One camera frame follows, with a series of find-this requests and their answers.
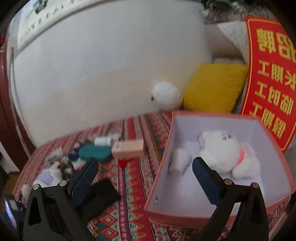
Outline white plush dog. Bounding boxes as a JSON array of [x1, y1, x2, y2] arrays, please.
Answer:
[[198, 130, 261, 179]]

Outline navy blue sock bundle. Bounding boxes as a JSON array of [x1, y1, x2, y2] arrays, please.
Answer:
[[67, 142, 84, 161]]

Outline small red heart object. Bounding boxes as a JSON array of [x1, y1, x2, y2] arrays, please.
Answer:
[[118, 158, 133, 168]]

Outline patterned red bedspread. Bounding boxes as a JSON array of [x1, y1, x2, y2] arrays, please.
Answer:
[[12, 111, 289, 241]]

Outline white small bottle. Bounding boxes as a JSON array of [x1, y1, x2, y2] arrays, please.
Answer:
[[94, 136, 119, 147]]

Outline beige long carton box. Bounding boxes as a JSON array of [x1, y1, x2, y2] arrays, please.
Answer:
[[111, 139, 145, 159]]

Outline white ribbed cup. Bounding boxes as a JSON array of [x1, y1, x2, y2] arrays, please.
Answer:
[[168, 148, 192, 175]]

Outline beige pillow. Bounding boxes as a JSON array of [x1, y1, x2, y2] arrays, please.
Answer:
[[205, 24, 245, 65]]

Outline floral quilt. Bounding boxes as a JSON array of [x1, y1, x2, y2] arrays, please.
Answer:
[[201, 0, 276, 24]]

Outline red banner yellow characters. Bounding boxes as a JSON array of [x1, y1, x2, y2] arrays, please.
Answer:
[[240, 17, 295, 152]]

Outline clear plastic card box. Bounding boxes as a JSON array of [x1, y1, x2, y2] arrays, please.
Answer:
[[45, 147, 63, 162]]

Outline black knit gloves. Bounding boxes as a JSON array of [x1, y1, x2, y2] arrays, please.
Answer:
[[75, 178, 121, 223]]

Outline dark red wooden door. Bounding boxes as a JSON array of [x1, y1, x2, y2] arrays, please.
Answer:
[[1, 31, 36, 172]]

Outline white round plush ball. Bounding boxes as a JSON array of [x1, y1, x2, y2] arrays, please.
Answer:
[[151, 81, 183, 110]]

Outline pink storage box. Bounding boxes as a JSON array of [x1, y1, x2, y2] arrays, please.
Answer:
[[144, 110, 295, 227]]

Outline yellow cushion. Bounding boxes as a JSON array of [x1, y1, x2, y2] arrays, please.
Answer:
[[183, 63, 248, 113]]

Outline teal cylindrical case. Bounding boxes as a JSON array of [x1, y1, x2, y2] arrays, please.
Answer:
[[78, 145, 112, 161]]

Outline beige yarn ball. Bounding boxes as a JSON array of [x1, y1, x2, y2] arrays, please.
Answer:
[[21, 184, 31, 200]]

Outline brown hair claw clip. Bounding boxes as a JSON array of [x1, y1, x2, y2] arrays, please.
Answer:
[[59, 157, 75, 180]]

